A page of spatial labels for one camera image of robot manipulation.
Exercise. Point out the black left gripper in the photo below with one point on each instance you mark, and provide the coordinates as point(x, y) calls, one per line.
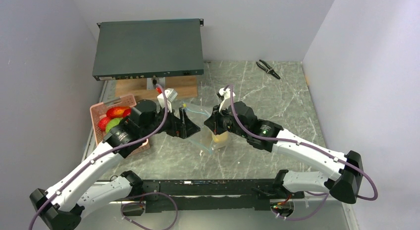
point(177, 128)

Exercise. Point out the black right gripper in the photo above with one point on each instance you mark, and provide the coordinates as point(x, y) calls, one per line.
point(213, 122)

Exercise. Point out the yellow lemon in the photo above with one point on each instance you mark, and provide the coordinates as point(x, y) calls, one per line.
point(220, 140)

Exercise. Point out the clear zip top bag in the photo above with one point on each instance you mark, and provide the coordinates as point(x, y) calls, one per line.
point(198, 114)

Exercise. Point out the light green cabbage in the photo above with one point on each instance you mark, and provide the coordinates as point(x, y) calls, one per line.
point(112, 123)

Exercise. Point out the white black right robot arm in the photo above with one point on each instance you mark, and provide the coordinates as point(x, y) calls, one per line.
point(335, 173)

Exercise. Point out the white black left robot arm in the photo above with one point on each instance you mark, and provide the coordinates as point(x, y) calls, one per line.
point(65, 204)

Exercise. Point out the wooden block stand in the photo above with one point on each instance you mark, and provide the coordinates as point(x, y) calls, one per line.
point(185, 86)

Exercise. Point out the red apple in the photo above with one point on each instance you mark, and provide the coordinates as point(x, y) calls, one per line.
point(126, 113)

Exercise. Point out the black pliers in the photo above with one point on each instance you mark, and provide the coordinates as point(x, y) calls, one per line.
point(263, 65)

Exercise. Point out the red orange mango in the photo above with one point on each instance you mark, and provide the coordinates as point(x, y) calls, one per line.
point(116, 112)

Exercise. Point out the dark green rack server box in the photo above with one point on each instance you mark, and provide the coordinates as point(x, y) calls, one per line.
point(148, 49)

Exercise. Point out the red strawberry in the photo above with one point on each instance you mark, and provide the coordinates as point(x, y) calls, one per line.
point(103, 123)

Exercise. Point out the pink plastic perforated basket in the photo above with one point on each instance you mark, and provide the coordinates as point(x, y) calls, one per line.
point(98, 112)

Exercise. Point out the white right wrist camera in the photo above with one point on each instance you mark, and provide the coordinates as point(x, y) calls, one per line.
point(226, 97)

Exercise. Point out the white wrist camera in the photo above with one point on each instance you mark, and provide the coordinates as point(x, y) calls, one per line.
point(166, 98)
point(226, 97)

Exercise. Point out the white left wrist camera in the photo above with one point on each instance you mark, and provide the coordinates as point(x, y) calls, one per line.
point(166, 98)

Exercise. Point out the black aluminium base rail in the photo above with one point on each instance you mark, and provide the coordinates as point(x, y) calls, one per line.
point(211, 194)

